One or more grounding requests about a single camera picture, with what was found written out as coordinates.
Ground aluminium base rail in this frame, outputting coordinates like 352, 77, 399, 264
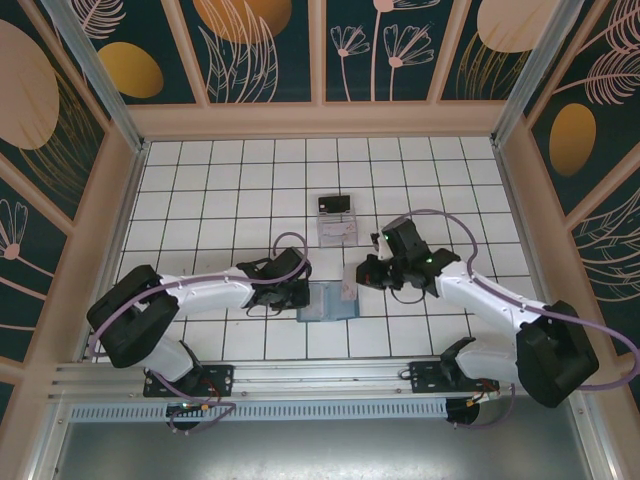
47, 353, 597, 401

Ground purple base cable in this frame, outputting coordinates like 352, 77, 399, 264
148, 376, 238, 436
448, 360, 518, 432

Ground black credit card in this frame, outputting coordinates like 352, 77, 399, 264
316, 194, 353, 216

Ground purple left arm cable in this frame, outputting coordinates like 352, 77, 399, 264
89, 231, 312, 362

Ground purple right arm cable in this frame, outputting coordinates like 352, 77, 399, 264
383, 208, 640, 392

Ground aluminium corner post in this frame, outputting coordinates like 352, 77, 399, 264
488, 0, 595, 147
42, 0, 152, 152

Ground blue card holder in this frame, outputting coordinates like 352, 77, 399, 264
295, 280, 362, 325

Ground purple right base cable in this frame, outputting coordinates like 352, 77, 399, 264
448, 360, 518, 432

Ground white pink-print credit card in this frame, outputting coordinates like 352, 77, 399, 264
340, 269, 360, 302
319, 219, 360, 247

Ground clear acrylic card stand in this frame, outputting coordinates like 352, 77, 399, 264
314, 191, 361, 250

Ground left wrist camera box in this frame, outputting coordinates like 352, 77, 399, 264
266, 247, 306, 282

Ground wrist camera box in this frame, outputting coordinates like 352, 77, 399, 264
371, 219, 430, 262
266, 247, 306, 282

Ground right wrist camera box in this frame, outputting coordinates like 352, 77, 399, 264
371, 219, 430, 262

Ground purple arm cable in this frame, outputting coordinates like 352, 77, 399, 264
89, 231, 312, 362
383, 208, 640, 392

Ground aluminium table edge strip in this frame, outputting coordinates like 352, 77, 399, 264
492, 143, 561, 354
78, 142, 152, 362

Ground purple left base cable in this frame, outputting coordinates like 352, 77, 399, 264
148, 376, 238, 436

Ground grey metal sheet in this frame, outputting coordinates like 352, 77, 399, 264
49, 394, 607, 480

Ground perforated metal cable tray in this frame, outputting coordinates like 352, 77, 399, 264
64, 398, 452, 422

